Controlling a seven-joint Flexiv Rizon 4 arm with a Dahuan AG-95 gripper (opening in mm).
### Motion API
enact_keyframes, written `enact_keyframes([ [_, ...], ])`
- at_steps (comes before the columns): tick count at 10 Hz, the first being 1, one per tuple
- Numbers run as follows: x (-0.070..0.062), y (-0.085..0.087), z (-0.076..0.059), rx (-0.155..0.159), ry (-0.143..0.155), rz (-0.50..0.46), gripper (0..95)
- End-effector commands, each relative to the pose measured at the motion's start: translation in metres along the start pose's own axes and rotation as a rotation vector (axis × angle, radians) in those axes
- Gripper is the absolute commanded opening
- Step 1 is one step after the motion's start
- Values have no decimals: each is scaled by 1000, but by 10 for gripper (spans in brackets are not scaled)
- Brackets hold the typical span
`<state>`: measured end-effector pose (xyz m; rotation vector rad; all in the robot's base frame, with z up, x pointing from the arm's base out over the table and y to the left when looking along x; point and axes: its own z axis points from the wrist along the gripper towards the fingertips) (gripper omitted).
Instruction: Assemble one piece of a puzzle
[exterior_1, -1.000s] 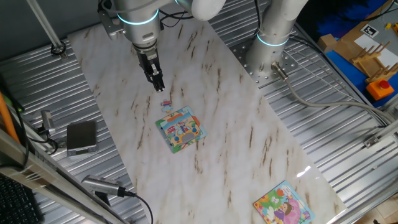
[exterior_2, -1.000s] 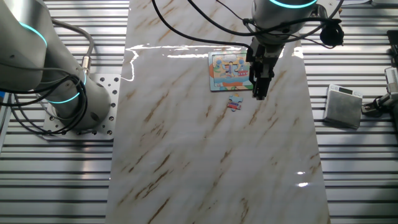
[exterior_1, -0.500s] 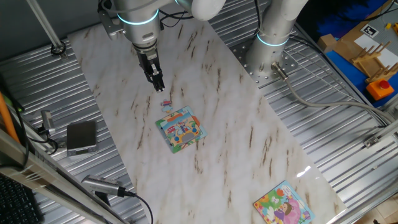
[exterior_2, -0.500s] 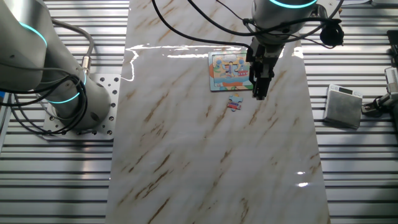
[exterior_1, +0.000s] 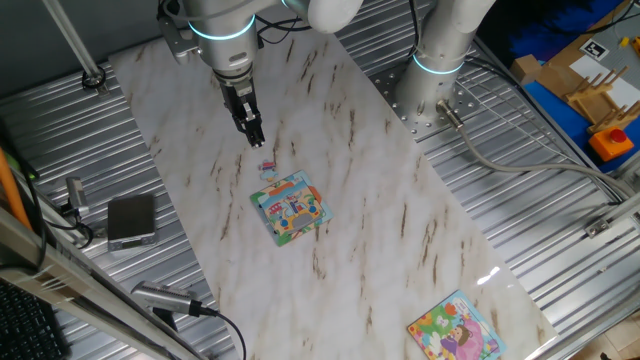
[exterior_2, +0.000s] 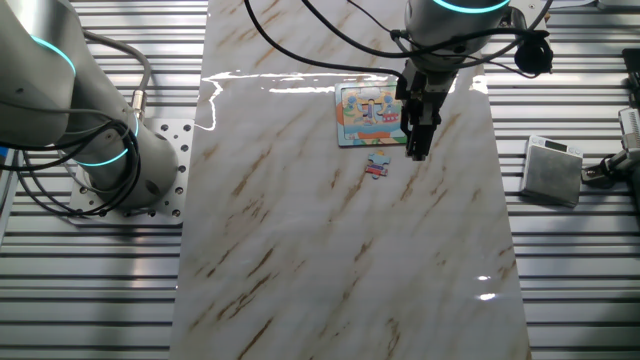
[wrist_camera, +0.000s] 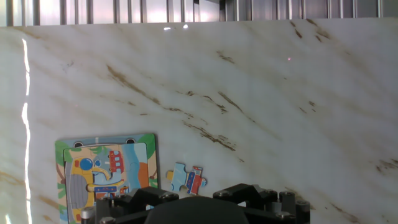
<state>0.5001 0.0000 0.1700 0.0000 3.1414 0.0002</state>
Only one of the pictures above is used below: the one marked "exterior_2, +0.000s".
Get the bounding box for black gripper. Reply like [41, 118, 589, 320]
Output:
[394, 57, 459, 162]

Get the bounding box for colourful puzzle piece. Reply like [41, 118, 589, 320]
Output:
[364, 150, 392, 180]

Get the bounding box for vehicle picture puzzle board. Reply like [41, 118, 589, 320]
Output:
[333, 81, 409, 148]

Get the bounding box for silver digital scale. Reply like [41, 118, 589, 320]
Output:
[519, 134, 585, 209]

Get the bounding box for marble pattern board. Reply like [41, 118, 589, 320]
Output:
[168, 0, 532, 360]

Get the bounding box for black box-shaped device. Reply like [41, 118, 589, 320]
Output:
[621, 48, 640, 109]

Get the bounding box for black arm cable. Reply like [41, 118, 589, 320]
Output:
[242, 0, 554, 81]

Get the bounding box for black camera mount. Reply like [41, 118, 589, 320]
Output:
[581, 152, 626, 190]

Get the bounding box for small silver camera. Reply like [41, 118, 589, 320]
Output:
[618, 107, 640, 166]

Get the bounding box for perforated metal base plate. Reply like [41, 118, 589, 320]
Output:
[67, 118, 195, 226]

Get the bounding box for thick grey cable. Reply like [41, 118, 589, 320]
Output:
[82, 29, 153, 122]

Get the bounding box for black cable bundle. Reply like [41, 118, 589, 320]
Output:
[0, 118, 142, 219]

